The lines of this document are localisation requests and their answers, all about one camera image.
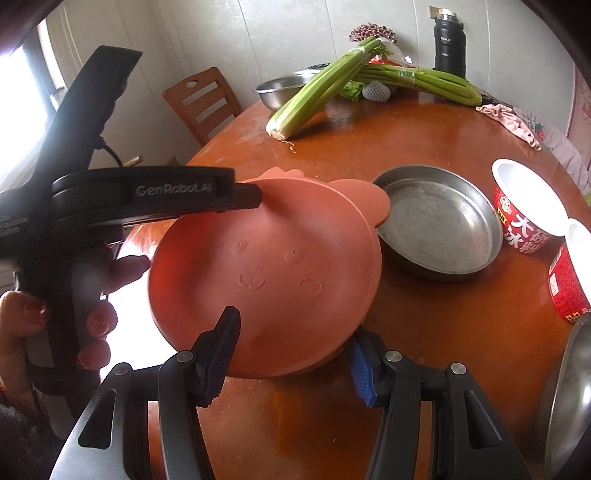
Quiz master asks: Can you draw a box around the person's left hand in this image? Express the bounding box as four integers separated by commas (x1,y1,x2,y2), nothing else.
0,255,151,416

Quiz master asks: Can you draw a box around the black cable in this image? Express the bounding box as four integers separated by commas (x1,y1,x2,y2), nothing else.
95,136,127,167

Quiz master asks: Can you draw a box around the red and white plastic bag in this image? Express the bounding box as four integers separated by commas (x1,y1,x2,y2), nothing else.
369,39,419,70

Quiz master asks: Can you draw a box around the stainless steel bowl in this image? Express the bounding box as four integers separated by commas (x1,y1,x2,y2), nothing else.
544,314,591,478

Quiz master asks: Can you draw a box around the orange eared silicone plate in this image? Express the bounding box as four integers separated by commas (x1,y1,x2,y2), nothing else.
148,166,392,376
222,185,393,380

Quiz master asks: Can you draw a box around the wooden chair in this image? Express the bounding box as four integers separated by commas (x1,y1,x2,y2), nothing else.
163,67,242,147

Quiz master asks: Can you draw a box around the large white bowl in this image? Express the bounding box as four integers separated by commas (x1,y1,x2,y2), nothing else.
548,219,591,324

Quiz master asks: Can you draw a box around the red paper bowl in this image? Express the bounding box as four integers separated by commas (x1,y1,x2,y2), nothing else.
491,158,570,256

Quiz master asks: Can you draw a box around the green leafy vegetable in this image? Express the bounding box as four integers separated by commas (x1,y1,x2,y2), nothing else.
339,80,365,103

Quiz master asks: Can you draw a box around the purple printed garment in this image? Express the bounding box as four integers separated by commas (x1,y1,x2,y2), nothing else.
531,124,591,195

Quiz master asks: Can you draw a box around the thick celery bunch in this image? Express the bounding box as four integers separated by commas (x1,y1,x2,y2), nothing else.
265,37,393,140

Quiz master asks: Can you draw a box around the black thermos bottle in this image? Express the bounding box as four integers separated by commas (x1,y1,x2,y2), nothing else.
431,11,467,79

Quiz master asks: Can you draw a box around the stainless steel basin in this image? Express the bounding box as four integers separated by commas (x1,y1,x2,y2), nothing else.
253,71,324,112

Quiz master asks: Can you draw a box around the purple dried flower bunch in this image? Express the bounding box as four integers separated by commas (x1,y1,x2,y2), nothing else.
348,22,397,43

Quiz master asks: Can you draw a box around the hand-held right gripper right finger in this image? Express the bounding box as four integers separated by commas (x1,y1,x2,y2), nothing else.
348,330,532,480

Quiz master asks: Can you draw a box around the round stainless steel plate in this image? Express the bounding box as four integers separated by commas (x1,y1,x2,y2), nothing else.
372,165,504,282

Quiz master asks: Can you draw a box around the window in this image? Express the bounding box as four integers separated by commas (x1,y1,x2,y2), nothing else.
0,18,70,185

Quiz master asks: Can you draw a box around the thin celery bunch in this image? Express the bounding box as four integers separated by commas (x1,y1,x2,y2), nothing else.
355,64,483,108

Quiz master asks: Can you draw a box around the pink cloth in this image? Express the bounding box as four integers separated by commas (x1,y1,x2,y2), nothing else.
476,104,542,151

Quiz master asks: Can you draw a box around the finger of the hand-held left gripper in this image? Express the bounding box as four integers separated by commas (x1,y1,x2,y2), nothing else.
233,182,265,209

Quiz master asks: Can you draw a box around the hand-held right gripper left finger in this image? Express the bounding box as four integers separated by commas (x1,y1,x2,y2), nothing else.
48,305,242,480

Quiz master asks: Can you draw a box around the fruit in white foam net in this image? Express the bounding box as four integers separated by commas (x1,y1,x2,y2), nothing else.
361,80,392,101

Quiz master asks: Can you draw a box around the dark utensil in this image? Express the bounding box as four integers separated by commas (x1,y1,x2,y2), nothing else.
478,92,513,112

